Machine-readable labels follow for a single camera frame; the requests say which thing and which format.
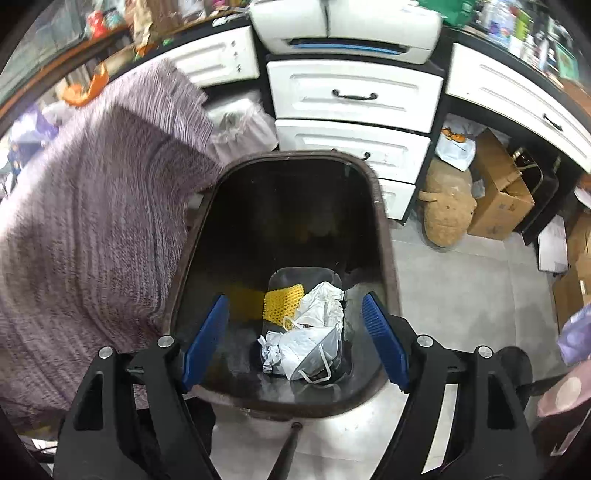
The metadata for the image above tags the white snack wrapper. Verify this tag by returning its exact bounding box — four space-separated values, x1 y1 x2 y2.
257 331 296 378

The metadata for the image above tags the white face mask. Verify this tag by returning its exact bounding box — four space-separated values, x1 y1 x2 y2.
279 327 339 384

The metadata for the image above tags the yellow foam net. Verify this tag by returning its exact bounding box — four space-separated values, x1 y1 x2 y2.
263 284 304 331

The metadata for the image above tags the orange peel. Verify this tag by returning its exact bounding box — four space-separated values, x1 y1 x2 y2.
60 63 109 107

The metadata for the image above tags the white tissue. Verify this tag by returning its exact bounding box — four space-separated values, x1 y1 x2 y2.
293 282 345 328

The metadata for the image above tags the purple plastic bag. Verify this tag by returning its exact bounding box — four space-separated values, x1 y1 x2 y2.
8 103 58 176

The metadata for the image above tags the brown trash bin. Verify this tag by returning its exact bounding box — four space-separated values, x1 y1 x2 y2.
164 151 400 418

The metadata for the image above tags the black stool base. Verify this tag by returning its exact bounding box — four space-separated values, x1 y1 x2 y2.
495 346 534 409

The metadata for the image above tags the purple striped tablecloth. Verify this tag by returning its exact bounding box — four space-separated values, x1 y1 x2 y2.
1 60 221 432

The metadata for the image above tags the cardboard box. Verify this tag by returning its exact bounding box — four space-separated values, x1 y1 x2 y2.
468 129 535 240

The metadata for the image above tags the white lower drawer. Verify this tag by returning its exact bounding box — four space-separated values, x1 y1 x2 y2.
379 179 416 220

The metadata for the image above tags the white middle drawer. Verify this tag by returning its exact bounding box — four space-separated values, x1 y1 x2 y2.
276 119 431 184

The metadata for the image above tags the white orange-print plastic bag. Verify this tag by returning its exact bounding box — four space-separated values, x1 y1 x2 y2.
436 118 476 172

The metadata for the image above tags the white upper drawer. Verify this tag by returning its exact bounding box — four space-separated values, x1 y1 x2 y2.
267 59 443 134

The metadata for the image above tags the white right desk drawer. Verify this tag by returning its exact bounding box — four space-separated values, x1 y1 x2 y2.
446 43 590 172

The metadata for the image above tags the white left cabinet drawer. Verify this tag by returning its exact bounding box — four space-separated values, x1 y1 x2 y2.
161 25 262 90

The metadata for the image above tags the red tin canister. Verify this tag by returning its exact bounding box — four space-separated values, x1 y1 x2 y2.
86 10 109 39

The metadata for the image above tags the green shopping bag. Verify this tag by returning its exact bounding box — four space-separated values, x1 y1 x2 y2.
419 0 477 27

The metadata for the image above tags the white printer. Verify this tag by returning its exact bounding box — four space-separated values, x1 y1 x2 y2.
247 0 443 64

